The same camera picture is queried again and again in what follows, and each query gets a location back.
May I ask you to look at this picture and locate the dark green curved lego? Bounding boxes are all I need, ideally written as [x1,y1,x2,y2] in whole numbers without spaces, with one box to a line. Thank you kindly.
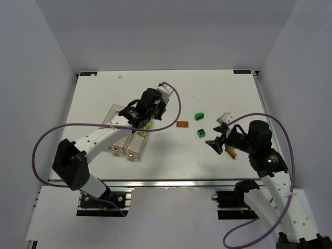
[194,113,204,121]

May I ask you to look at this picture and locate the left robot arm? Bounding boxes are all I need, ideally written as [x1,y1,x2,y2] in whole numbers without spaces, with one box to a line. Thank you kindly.
[52,85,173,200]

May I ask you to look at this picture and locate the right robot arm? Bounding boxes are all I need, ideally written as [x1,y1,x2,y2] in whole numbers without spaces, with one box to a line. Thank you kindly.
[206,120,331,248]

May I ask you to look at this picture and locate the orange long lego brick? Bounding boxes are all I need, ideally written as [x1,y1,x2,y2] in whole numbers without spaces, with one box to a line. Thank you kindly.
[228,149,237,159]

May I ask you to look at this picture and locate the dark green square lego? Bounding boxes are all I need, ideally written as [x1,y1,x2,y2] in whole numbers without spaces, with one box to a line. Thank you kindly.
[197,129,206,137]

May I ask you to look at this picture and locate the orange flat lego plate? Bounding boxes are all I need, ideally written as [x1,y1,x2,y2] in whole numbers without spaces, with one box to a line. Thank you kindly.
[176,121,189,128]

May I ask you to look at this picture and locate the clear plastic container left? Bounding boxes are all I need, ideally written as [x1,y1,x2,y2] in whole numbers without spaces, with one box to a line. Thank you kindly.
[102,104,128,154]

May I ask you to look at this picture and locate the clear plastic container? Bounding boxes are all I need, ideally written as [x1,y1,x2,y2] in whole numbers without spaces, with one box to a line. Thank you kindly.
[102,104,128,154]
[124,131,149,159]

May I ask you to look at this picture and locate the clear plastic container right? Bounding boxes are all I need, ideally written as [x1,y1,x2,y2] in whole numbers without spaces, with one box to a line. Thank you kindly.
[124,131,149,159]

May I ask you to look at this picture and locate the blue label right corner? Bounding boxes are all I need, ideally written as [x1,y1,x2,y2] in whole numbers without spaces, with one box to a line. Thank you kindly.
[233,70,252,74]

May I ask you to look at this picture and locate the blue label corner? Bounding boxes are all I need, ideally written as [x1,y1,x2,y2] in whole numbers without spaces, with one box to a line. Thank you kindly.
[79,72,98,77]
[233,70,252,74]

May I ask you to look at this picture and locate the blue label left corner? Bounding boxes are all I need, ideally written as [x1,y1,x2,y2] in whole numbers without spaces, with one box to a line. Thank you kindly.
[79,72,98,77]

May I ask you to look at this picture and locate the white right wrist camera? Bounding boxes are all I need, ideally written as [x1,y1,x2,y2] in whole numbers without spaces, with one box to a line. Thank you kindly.
[221,112,234,130]

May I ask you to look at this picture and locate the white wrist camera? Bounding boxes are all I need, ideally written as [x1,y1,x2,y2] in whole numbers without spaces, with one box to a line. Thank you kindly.
[221,112,234,130]
[157,82,174,102]

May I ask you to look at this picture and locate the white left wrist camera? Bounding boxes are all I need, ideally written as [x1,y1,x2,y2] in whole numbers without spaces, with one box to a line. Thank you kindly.
[157,82,174,102]

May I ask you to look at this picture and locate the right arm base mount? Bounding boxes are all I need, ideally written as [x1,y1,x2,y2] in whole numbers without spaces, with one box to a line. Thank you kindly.
[211,191,258,220]

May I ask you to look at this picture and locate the aluminium table frame rail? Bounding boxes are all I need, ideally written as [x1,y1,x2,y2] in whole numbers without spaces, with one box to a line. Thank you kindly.
[253,70,295,187]

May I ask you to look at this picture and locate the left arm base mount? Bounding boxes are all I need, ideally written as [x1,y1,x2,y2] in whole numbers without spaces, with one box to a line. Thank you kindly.
[76,188,132,217]

